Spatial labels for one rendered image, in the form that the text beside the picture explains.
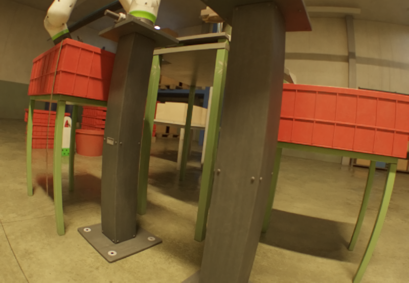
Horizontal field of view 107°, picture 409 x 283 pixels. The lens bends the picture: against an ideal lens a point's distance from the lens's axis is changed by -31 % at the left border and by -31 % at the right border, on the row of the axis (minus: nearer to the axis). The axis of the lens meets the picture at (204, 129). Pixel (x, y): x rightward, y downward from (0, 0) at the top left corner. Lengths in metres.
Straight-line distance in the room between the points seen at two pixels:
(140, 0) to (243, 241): 0.95
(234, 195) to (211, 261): 0.21
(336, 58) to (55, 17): 6.38
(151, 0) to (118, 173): 0.73
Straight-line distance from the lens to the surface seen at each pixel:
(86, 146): 2.86
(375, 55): 6.87
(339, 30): 6.99
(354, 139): 0.83
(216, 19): 1.35
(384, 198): 0.91
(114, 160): 0.88
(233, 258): 0.60
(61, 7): 1.02
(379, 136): 0.85
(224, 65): 1.00
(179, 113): 2.57
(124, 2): 1.21
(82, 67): 0.96
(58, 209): 1.03
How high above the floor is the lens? 0.57
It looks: 1 degrees down
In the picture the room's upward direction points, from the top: 7 degrees clockwise
